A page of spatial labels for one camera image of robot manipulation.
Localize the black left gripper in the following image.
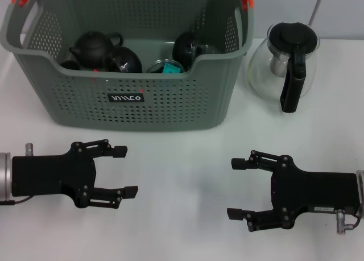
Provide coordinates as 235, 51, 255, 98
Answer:
11, 138, 139, 210

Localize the teal square toy brick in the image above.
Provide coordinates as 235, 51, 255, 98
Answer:
162, 62, 183, 74

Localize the grey perforated plastic storage bin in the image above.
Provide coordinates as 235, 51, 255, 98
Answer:
0, 0, 255, 132

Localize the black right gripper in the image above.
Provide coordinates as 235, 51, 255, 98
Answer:
226, 150, 360, 233

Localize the glass teacup black holder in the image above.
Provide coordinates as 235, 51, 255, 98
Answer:
172, 31, 221, 71
146, 59, 186, 74
104, 46, 143, 74

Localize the right gripper cable silver plug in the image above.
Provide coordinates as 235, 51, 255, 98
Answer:
335, 209, 361, 234

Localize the glass coffee pot black lid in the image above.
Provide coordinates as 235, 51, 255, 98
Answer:
246, 21, 321, 114

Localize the black clay teapot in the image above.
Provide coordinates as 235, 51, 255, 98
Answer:
68, 30, 125, 70

